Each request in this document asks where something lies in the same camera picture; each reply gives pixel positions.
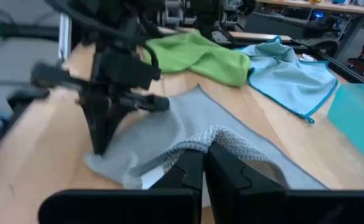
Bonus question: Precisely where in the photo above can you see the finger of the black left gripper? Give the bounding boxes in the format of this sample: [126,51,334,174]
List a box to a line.
[30,62,108,156]
[102,93,170,155]

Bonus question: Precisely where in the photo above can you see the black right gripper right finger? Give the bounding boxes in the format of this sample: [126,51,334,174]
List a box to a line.
[205,141,364,224]

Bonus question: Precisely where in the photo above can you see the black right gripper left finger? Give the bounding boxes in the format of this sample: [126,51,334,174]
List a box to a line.
[37,148,205,224]

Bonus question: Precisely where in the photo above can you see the grey microfiber towel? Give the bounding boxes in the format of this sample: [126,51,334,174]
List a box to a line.
[83,85,329,190]

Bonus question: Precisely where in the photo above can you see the bright green microfiber towel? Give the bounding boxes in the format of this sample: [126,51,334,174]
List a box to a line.
[142,30,251,88]

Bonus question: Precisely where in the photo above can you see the light blue microfiber towel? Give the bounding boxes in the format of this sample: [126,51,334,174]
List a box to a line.
[234,35,338,124]

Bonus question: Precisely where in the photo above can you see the teal translucent plastic bin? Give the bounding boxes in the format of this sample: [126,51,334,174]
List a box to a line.
[327,83,364,170]

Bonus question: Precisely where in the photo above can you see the wooden workbench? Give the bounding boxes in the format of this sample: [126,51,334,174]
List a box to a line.
[256,0,364,60]

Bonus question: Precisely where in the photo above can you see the silver aluminium bracket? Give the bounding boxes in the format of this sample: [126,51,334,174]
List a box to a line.
[58,14,73,62]

